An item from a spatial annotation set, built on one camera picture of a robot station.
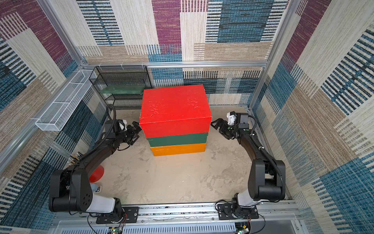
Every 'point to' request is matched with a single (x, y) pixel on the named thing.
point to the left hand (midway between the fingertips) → (143, 129)
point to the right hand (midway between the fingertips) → (216, 128)
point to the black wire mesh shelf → (122, 75)
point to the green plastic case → (137, 89)
